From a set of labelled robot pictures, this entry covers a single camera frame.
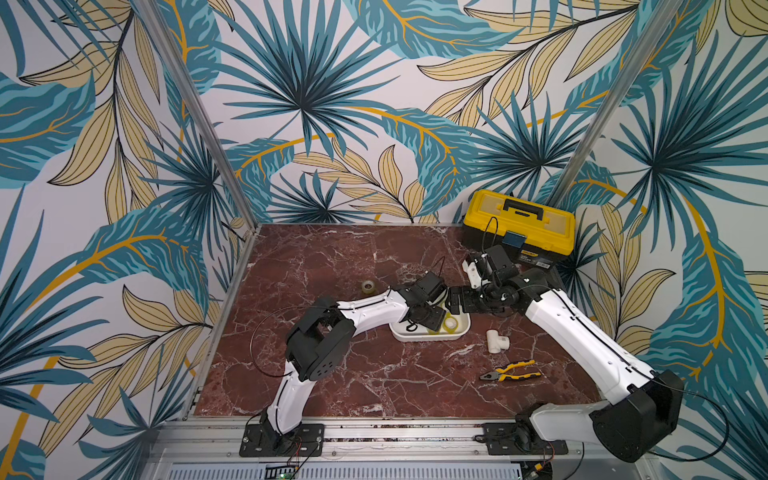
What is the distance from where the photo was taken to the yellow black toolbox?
0.98m

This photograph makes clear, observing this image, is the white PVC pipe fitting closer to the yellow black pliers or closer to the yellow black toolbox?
the yellow black pliers

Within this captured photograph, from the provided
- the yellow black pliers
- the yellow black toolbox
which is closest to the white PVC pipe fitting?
the yellow black pliers

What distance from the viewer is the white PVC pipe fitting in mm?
881

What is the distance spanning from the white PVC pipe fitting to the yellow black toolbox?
304 millimetres
